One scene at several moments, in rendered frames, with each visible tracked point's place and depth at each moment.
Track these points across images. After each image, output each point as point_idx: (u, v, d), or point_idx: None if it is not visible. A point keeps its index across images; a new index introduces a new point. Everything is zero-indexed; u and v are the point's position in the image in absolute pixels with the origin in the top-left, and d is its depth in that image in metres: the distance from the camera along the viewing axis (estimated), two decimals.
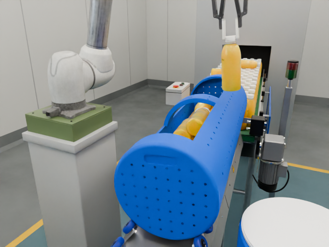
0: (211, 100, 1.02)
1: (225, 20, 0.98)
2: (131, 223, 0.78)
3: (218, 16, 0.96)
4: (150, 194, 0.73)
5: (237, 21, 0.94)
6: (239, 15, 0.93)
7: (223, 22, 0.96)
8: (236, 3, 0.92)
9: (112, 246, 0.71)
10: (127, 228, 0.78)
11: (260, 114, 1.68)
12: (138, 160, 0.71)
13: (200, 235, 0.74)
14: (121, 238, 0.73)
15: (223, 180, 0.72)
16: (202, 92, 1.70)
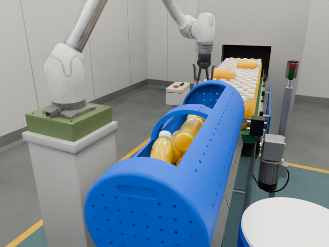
0: (203, 111, 0.90)
1: (200, 82, 1.71)
2: None
3: (196, 80, 1.69)
4: (126, 230, 0.61)
5: None
6: None
7: (199, 84, 1.69)
8: (207, 74, 1.66)
9: None
10: None
11: (260, 114, 1.68)
12: (110, 190, 0.58)
13: None
14: None
15: (213, 214, 0.60)
16: None
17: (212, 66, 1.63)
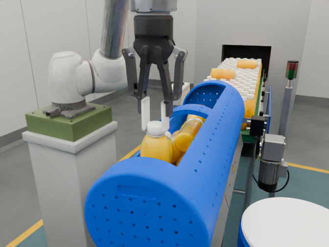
0: (203, 111, 0.90)
1: (149, 100, 0.62)
2: None
3: (136, 94, 0.60)
4: (126, 230, 0.61)
5: (164, 108, 0.58)
6: (166, 100, 0.58)
7: (144, 106, 0.60)
8: (163, 81, 0.56)
9: None
10: None
11: (260, 114, 1.68)
12: (110, 190, 0.58)
13: None
14: None
15: (213, 214, 0.60)
16: (155, 130, 0.61)
17: (176, 56, 0.54)
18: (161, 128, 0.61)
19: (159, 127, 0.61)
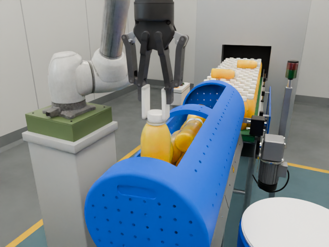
0: (203, 111, 0.90)
1: (149, 87, 0.61)
2: None
3: (136, 82, 0.59)
4: (126, 230, 0.61)
5: (165, 95, 0.57)
6: (167, 86, 0.57)
7: (144, 93, 0.59)
8: (164, 67, 0.56)
9: None
10: None
11: (260, 114, 1.68)
12: (110, 190, 0.58)
13: None
14: None
15: (213, 214, 0.60)
16: (155, 118, 0.60)
17: (176, 41, 0.53)
18: (161, 115, 0.60)
19: (160, 114, 0.60)
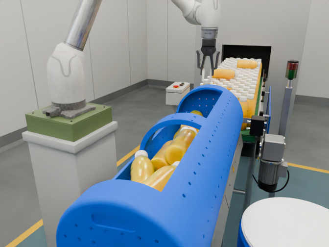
0: (196, 122, 0.81)
1: (204, 70, 1.62)
2: None
3: (200, 67, 1.60)
4: None
5: (211, 72, 1.59)
6: (212, 69, 1.58)
7: (203, 71, 1.60)
8: (211, 61, 1.57)
9: None
10: None
11: (260, 114, 1.68)
12: (83, 220, 0.50)
13: None
14: None
15: None
16: None
17: (217, 53, 1.54)
18: None
19: None
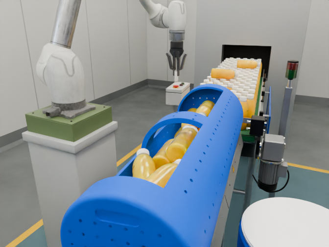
0: (197, 120, 0.83)
1: (176, 71, 1.69)
2: None
3: (180, 68, 1.70)
4: None
5: None
6: (175, 68, 1.71)
7: None
8: (175, 62, 1.70)
9: None
10: None
11: (260, 114, 1.68)
12: (88, 215, 0.51)
13: None
14: None
15: (205, 242, 0.52)
16: None
17: (169, 54, 1.69)
18: None
19: None
